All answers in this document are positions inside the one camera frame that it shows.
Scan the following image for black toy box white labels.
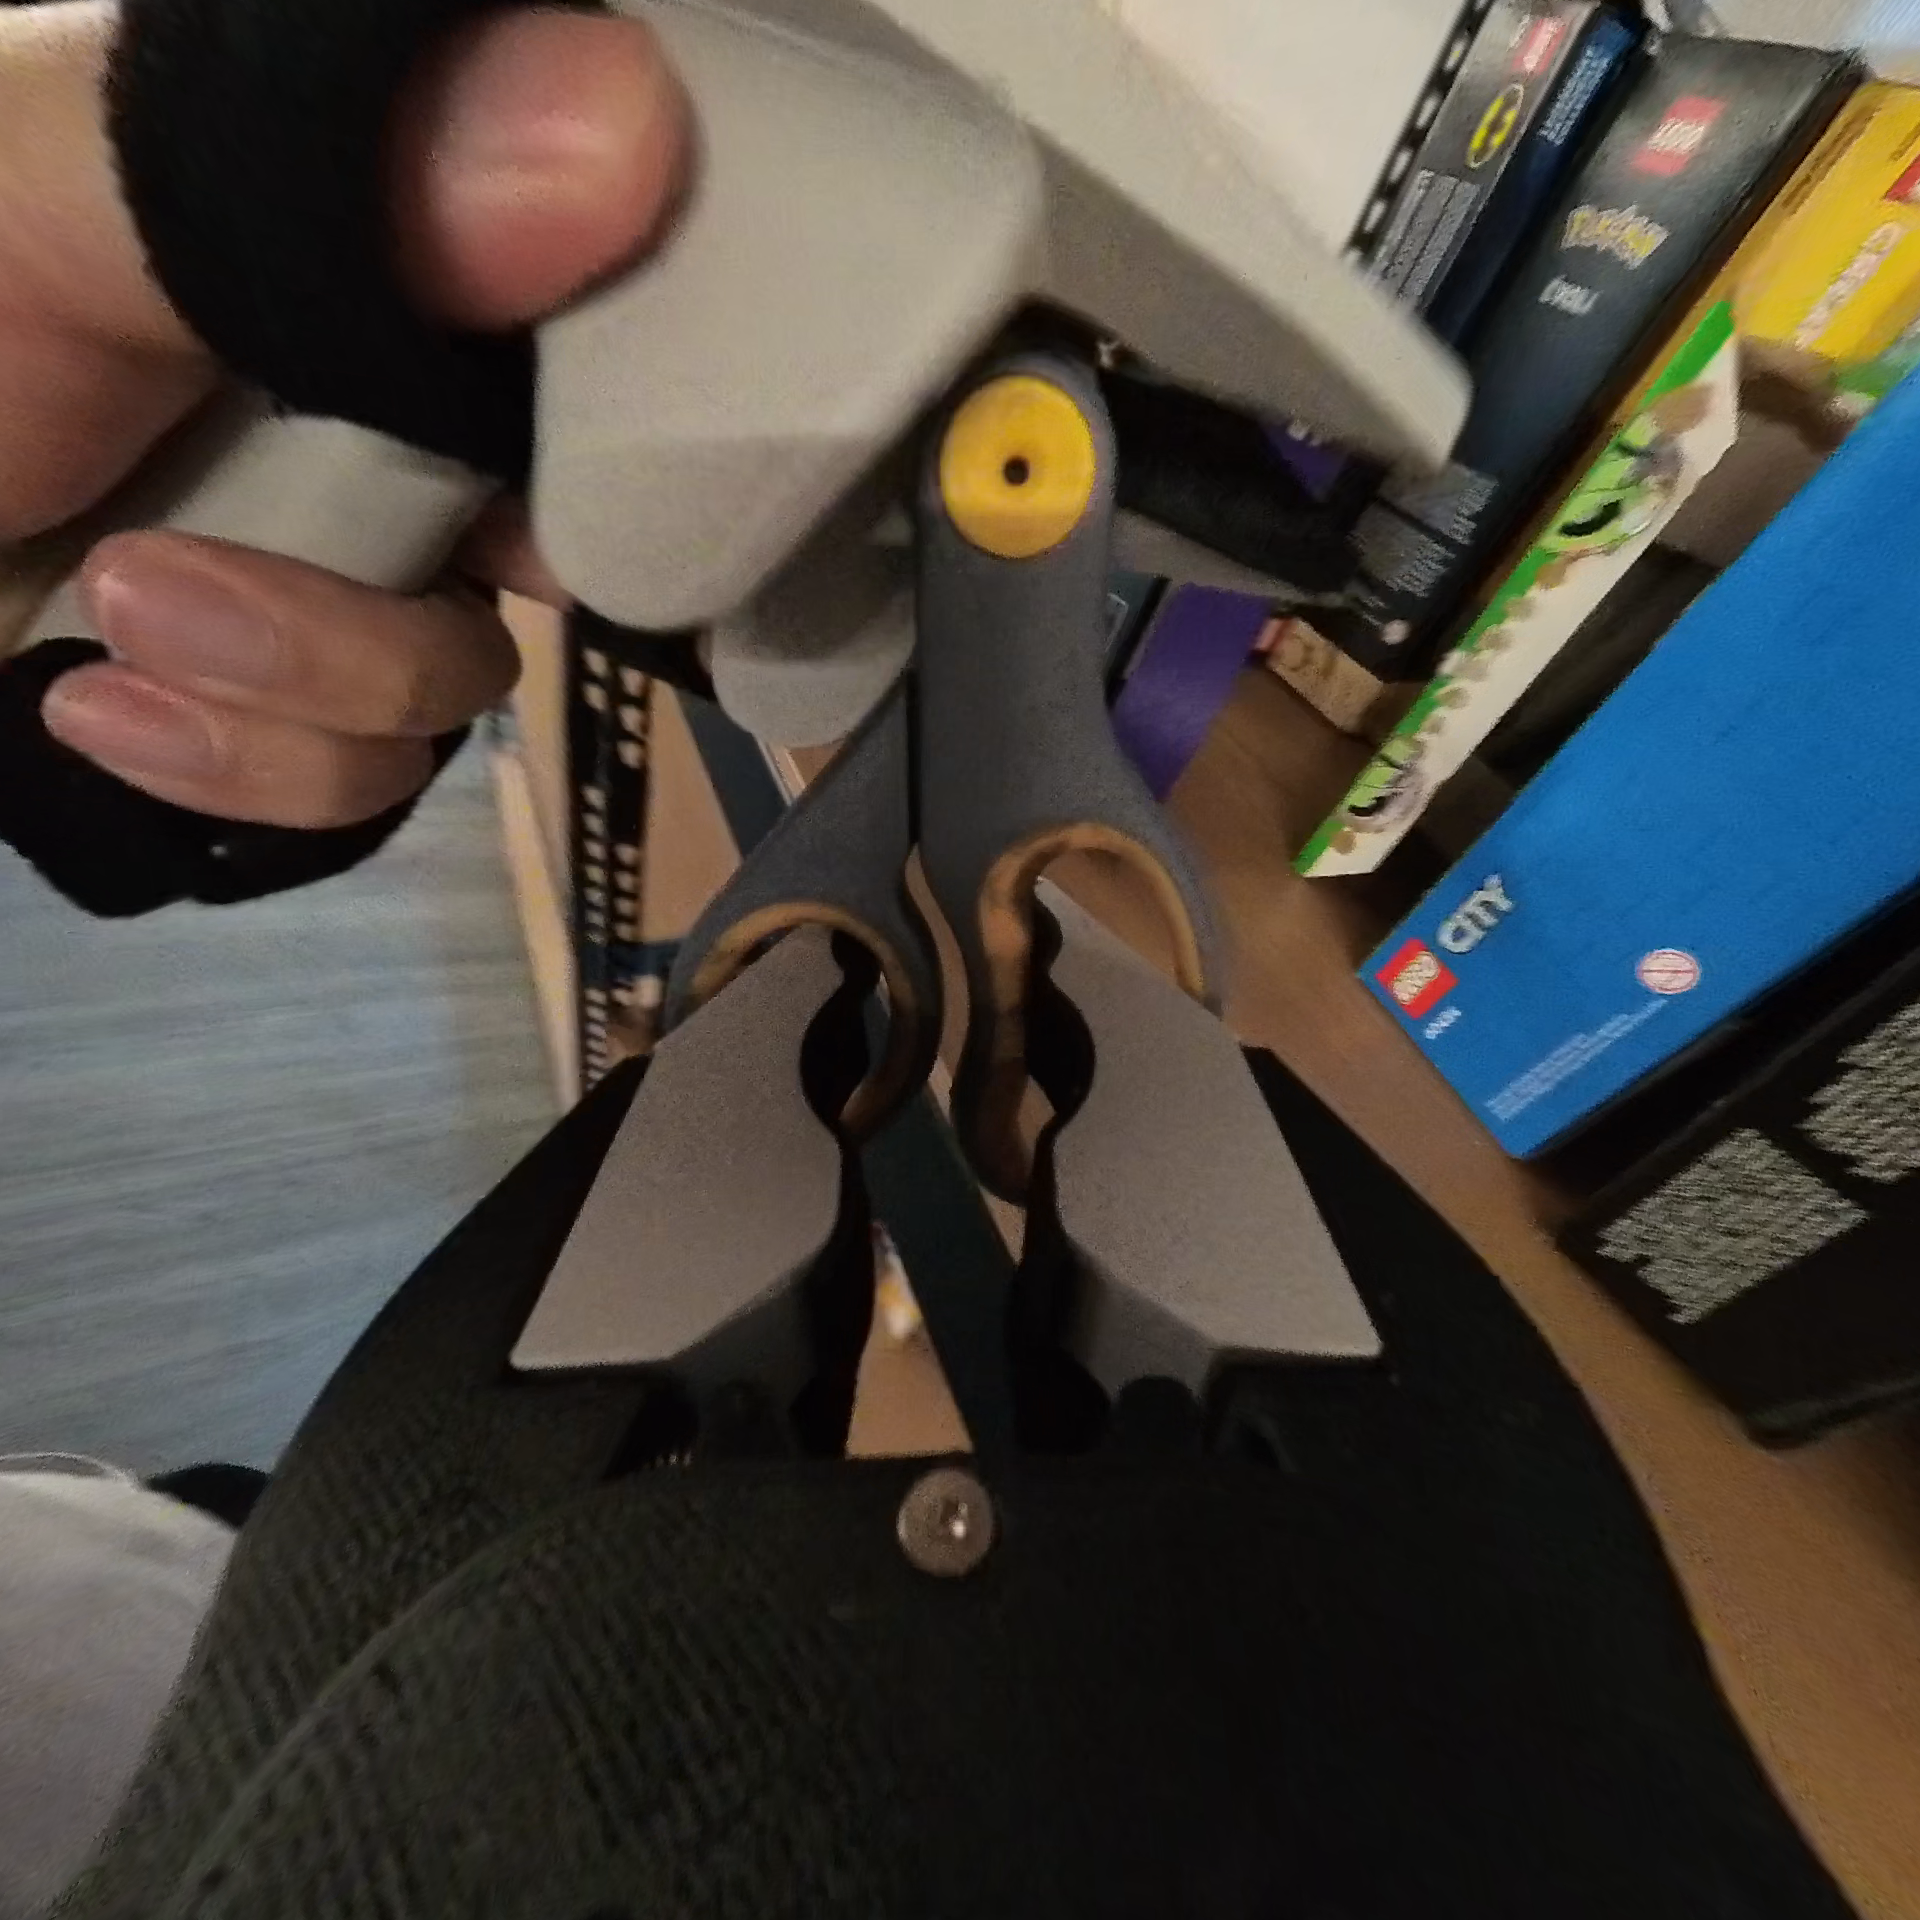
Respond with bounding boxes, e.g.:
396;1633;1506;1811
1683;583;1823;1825
1556;984;1920;1450

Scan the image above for person's trouser leg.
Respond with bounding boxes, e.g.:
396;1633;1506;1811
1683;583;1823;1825
0;1455;243;1920

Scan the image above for green toy box white edge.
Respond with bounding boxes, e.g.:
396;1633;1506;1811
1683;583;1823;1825
1288;300;1758;883

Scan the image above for purple tape roll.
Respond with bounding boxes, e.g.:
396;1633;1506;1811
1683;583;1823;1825
1108;577;1279;804

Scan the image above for black metal rack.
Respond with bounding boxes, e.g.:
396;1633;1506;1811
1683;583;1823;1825
556;0;1503;1463

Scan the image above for wooden desk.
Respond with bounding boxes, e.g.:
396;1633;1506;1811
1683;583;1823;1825
629;645;1920;1920

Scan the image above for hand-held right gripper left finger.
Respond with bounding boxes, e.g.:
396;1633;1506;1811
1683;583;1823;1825
509;930;885;1374

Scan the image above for black bat logo toy box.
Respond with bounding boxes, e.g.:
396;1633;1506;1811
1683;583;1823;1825
1346;0;1648;347

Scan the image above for person's left hand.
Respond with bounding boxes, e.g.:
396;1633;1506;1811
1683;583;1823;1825
0;0;702;827

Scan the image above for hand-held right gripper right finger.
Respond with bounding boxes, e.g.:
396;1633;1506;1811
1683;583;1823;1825
1025;883;1383;1384

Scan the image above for grey yellow scissors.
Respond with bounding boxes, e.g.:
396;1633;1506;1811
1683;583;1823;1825
663;350;1222;1203

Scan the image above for black toy box yellow logo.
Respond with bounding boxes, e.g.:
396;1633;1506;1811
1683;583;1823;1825
1342;34;1865;684

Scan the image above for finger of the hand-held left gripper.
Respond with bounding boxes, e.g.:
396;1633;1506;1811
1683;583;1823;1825
529;0;1473;633
705;577;923;753

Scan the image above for blue toy box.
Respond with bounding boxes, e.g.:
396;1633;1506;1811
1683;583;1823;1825
1358;367;1920;1163

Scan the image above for yellow flamingo toy box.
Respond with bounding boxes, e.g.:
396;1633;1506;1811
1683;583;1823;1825
1739;78;1920;415

